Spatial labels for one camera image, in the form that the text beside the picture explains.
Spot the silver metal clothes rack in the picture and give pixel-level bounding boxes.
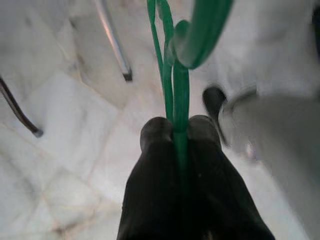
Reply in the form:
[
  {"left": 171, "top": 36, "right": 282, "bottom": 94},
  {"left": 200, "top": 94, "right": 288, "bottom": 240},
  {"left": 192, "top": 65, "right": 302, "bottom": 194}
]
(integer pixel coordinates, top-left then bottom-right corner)
[{"left": 93, "top": 0, "right": 133, "bottom": 82}]

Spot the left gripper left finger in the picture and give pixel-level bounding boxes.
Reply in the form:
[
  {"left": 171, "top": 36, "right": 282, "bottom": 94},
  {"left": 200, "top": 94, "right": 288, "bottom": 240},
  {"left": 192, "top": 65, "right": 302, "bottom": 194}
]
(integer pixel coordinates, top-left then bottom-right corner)
[{"left": 116, "top": 116, "right": 181, "bottom": 240}]

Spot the marble folding table red edge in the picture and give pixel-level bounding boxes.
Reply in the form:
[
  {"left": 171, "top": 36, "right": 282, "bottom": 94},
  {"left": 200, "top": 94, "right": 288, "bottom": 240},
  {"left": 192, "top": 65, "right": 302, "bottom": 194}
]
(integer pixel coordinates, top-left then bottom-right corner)
[{"left": 0, "top": 74, "right": 44, "bottom": 139}]

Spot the green plastic hanger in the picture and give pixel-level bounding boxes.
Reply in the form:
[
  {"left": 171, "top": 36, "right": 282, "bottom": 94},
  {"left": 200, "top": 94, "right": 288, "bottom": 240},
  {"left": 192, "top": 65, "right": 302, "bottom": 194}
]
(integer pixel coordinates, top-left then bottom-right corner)
[{"left": 146, "top": 0, "right": 236, "bottom": 196}]

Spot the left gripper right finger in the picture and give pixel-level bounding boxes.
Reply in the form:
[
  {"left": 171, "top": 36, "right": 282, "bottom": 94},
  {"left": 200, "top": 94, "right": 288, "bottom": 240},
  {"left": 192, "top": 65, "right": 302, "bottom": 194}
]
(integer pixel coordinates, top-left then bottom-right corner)
[{"left": 185, "top": 114, "right": 276, "bottom": 240}]

